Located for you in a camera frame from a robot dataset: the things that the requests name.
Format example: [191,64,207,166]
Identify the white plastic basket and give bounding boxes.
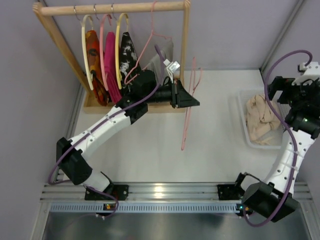
[229,87,285,150]

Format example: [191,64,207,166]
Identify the purple cable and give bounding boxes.
[47,44,166,218]
[243,49,313,227]

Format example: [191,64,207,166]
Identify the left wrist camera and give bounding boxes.
[163,58,180,83]

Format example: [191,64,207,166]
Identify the aluminium mounting rail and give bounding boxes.
[39,164,313,213]

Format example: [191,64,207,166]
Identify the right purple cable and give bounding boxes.
[243,49,313,227]

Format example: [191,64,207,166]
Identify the black white patterned trousers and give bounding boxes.
[119,31,138,96]

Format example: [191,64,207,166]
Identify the wooden clothes rack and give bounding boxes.
[32,0,191,114]

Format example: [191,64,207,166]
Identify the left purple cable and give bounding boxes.
[47,44,166,218]

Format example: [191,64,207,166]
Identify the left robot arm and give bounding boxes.
[56,70,200,196]

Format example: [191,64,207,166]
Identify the grey trousers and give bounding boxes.
[146,40,174,82]

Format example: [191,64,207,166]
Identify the yellow plastic hanger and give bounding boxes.
[115,13,129,90]

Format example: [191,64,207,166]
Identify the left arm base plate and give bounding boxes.
[84,184,129,201]

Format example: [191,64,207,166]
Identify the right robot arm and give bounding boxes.
[241,76,320,227]

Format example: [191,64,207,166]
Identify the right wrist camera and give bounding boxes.
[292,61,320,86]

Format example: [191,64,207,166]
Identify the pink wire hanger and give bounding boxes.
[180,56,203,151]
[124,0,172,85]

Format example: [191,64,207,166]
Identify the pink plastic hanger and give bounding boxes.
[99,14,112,91]

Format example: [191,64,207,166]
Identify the magenta trousers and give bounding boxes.
[103,32,122,104]

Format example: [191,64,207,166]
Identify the orange camouflage trousers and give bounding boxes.
[85,30,111,106]

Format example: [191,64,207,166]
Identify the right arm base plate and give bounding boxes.
[217,183,245,201]

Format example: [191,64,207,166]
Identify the cream plastic hanger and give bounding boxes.
[81,14,94,91]

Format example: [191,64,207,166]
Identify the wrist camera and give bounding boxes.
[163,58,180,83]
[292,61,320,86]

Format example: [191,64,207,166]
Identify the beige trousers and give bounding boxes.
[245,94,281,146]

